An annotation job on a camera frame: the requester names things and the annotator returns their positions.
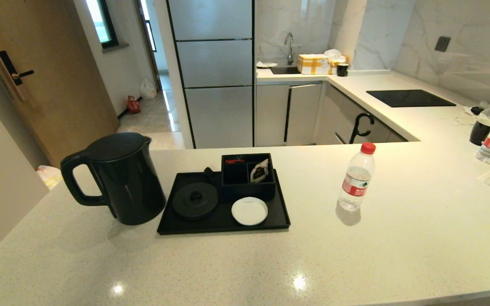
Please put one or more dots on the clear water bottle green logo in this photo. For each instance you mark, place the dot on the clear water bottle green logo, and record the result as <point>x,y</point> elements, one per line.
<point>355,182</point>

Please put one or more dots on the black electric kettle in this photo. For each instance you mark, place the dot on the black electric kettle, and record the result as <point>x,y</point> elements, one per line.
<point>130,182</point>

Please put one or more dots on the sachet packet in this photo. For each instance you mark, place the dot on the sachet packet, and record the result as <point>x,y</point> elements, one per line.
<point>260,171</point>

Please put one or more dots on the black round kettle base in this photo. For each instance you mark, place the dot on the black round kettle base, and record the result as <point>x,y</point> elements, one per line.
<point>185,206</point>

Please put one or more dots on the small black cup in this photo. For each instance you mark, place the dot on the small black cup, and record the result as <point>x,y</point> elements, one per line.
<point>342,70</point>

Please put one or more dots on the red packet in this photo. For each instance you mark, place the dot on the red packet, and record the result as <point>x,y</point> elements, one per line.
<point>233,161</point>

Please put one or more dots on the black compartment organizer box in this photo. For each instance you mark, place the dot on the black compartment organizer box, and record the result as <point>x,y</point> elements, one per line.
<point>245,191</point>

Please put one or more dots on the grey sink cabinet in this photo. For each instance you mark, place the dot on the grey sink cabinet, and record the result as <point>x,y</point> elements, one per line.
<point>304,114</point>

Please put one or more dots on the black rectangular serving tray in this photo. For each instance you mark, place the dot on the black rectangular serving tray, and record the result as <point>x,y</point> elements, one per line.
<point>211,224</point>

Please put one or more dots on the white dish by sink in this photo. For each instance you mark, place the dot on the white dish by sink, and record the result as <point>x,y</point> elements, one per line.
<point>266,65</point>

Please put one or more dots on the dark kitchen sink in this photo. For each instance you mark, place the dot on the dark kitchen sink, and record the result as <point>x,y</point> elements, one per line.
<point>285,70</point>

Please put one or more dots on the silver refrigerator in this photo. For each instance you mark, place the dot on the silver refrigerator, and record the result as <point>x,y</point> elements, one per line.
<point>215,63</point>

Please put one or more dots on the grey drawer cabinet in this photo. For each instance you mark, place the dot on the grey drawer cabinet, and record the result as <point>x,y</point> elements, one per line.
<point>343,114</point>

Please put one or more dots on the cardboard box yellow tape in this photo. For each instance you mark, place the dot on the cardboard box yellow tape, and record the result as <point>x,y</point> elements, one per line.
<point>313,64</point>

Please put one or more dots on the chrome kitchen faucet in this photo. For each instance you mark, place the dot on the chrome kitchen faucet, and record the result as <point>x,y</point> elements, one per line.
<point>290,49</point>

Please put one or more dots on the red bag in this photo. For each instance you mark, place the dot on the red bag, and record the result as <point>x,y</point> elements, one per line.
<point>133,105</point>

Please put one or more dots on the small yellow taped box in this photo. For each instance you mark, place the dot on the small yellow taped box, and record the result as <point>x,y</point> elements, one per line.
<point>334,63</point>

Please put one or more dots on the white tissue on box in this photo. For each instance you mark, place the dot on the white tissue on box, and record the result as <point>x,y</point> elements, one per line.
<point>332,53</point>

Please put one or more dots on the black induction cooktop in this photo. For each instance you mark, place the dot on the black induction cooktop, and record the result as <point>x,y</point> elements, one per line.
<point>408,98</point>

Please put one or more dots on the brown wooden door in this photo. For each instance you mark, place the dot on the brown wooden door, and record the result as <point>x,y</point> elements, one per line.
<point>66,93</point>

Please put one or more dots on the black framed window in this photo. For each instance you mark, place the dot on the black framed window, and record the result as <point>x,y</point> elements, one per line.
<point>100,21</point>

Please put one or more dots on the yellow white plastic bag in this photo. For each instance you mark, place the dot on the yellow white plastic bag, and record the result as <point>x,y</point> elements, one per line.
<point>49,176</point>

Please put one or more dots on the black mug white inside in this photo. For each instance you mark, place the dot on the black mug white inside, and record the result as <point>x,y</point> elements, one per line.
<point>480,134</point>

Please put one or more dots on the crumpled white plastic wrap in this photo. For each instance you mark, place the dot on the crumpled white plastic wrap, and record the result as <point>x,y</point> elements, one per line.
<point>489,111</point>

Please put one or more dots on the dark wall socket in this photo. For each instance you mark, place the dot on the dark wall socket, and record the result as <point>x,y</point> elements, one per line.
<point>442,44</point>

